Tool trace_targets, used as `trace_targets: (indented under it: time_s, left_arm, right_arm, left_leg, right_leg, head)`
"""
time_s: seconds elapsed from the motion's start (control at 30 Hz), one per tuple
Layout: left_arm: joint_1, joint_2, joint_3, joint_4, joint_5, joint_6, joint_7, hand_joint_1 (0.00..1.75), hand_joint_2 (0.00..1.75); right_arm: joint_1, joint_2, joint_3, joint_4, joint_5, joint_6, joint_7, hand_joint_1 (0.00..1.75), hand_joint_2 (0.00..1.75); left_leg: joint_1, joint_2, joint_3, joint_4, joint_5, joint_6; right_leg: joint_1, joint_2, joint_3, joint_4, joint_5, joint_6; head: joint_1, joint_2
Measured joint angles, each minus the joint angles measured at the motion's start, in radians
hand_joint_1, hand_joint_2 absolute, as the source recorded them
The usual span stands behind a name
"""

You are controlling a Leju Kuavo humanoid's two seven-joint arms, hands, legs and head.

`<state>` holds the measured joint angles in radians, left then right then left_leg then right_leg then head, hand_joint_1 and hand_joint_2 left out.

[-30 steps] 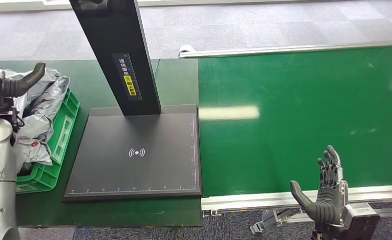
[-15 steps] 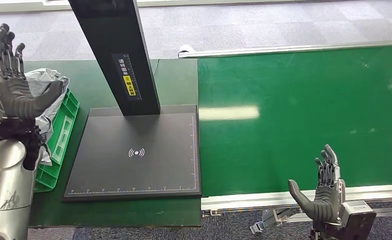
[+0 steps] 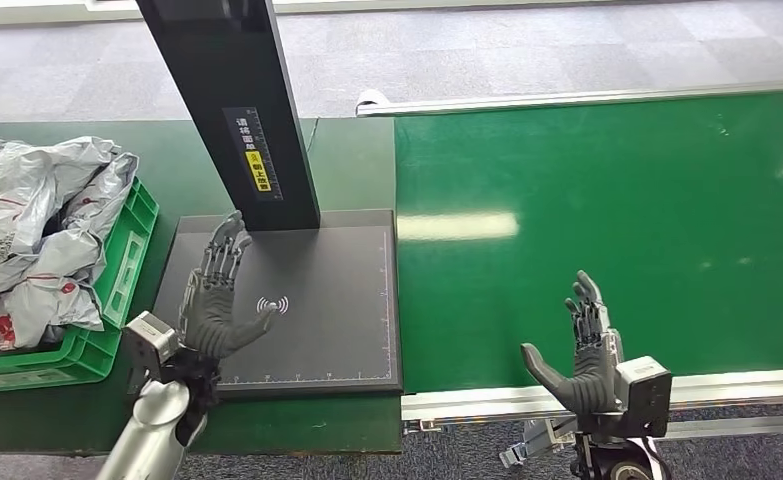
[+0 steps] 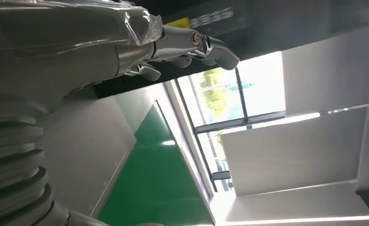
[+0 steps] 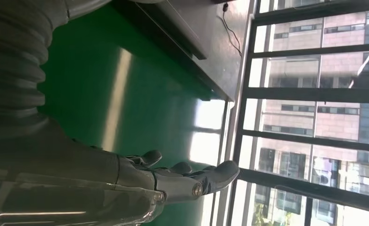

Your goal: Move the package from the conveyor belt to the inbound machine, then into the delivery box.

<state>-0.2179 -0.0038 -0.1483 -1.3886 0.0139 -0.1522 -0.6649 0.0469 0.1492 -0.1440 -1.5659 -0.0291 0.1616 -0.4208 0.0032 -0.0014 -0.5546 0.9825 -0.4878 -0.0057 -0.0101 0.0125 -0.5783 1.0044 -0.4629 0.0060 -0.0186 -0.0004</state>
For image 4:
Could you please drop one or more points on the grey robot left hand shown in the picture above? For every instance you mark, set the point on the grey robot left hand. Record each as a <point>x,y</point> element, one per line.
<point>62,71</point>

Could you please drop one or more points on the black machine column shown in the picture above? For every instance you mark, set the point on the black machine column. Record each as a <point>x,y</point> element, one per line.
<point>265,28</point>

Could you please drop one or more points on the yellow sticker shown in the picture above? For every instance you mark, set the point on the yellow sticker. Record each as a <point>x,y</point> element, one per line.
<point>178,22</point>

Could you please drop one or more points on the black ruler label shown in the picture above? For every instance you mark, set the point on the black ruler label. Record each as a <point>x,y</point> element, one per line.
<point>214,17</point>

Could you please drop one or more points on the ceiling light strip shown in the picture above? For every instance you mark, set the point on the ceiling light strip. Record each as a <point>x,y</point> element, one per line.
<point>296,221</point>

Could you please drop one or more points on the window with dark frame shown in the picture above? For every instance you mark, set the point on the window with dark frame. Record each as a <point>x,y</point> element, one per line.
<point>221,93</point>

